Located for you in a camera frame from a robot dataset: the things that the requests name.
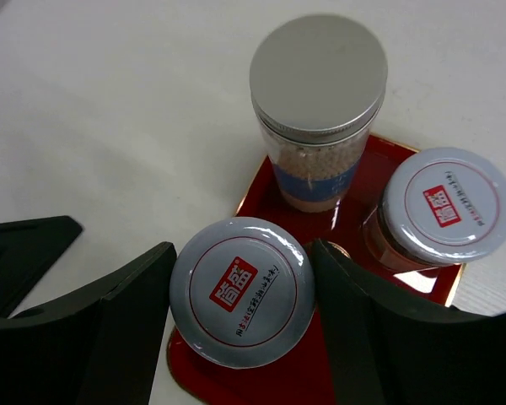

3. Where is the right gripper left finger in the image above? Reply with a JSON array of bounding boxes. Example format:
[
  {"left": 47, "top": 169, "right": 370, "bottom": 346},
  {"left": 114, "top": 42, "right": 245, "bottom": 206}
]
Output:
[{"left": 0, "top": 242, "right": 176, "bottom": 404}]

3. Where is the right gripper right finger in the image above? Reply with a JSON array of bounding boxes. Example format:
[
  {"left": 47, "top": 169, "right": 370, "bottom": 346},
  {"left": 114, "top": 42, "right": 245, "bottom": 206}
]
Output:
[{"left": 311, "top": 240, "right": 506, "bottom": 404}]

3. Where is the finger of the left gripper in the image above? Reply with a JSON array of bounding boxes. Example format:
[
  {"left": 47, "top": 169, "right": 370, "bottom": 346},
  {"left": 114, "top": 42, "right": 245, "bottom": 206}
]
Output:
[{"left": 0, "top": 215, "right": 83, "bottom": 318}]

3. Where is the small jar red label lid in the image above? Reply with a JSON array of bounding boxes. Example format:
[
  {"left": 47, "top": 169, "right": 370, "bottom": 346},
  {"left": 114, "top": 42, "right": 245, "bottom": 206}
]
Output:
[{"left": 170, "top": 217, "right": 315, "bottom": 370}]

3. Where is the tall blue label spice bottle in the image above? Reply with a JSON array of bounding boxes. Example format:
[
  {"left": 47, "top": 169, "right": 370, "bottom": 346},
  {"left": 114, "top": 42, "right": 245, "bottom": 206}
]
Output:
[{"left": 249, "top": 13, "right": 388, "bottom": 213}]

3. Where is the red rectangular tray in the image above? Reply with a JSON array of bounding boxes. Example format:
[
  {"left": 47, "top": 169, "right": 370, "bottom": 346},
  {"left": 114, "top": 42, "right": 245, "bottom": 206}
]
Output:
[{"left": 166, "top": 134, "right": 464, "bottom": 404}]

